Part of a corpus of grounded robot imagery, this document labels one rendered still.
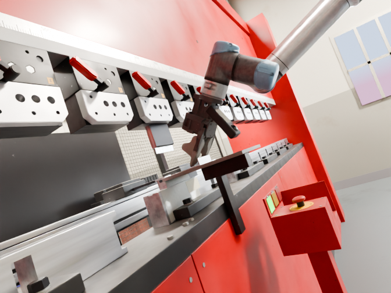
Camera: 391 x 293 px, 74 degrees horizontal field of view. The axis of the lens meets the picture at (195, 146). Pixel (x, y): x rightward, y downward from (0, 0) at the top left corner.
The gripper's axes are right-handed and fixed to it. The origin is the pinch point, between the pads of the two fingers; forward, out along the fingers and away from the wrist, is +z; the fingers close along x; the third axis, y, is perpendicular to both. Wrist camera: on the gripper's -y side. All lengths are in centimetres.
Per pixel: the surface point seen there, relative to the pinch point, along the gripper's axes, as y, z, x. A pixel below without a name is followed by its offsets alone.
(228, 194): -12.1, 5.0, 1.2
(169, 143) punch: 13.7, -1.1, -3.2
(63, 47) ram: 28.2, -21.9, 29.9
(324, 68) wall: 0, -92, -353
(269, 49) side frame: 48, -77, -215
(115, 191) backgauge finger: 24.7, 20.1, 5.2
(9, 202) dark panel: 53, 33, 23
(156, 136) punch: 15.7, -3.2, 2.7
